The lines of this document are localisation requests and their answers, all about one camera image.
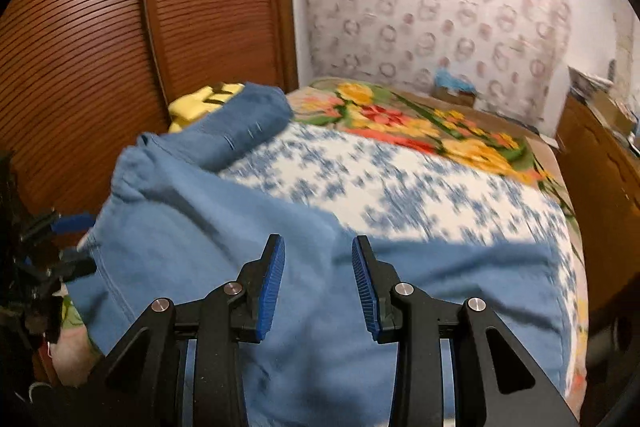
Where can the light blue denim pants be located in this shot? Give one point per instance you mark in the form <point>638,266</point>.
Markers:
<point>200,232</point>

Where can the folded dark blue jeans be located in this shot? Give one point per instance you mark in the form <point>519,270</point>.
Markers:
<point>240,122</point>

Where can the blue floral white bedsheet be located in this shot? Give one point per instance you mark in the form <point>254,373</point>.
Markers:
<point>400,177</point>

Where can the cardboard box with label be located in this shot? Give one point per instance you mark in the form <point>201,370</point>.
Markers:
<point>455,98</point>

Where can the open cardboard box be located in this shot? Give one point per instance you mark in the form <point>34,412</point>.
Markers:
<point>612,112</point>

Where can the basket of papers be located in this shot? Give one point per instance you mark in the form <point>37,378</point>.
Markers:
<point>587,82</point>

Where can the colourful flower blanket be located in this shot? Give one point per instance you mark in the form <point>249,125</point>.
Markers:
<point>400,112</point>

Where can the yellow plush toy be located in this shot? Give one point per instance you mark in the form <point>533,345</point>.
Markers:
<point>190,107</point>

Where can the wooden sideboard cabinet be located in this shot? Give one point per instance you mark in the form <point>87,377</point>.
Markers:
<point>600,187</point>

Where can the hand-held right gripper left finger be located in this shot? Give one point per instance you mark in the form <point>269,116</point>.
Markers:
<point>270,287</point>

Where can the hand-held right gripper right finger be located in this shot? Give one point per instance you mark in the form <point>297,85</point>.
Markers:
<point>365,287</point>

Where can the blue plastic bag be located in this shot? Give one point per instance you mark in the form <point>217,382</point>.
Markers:
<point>452,79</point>

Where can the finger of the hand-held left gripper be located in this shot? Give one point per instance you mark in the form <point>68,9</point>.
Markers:
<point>75,223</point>
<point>75,268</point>

